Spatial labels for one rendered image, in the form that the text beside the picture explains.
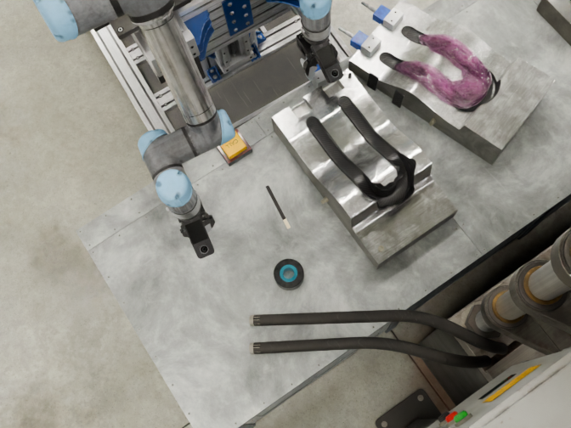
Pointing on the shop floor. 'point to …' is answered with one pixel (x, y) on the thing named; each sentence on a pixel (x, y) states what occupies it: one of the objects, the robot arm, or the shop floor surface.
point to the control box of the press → (499, 400)
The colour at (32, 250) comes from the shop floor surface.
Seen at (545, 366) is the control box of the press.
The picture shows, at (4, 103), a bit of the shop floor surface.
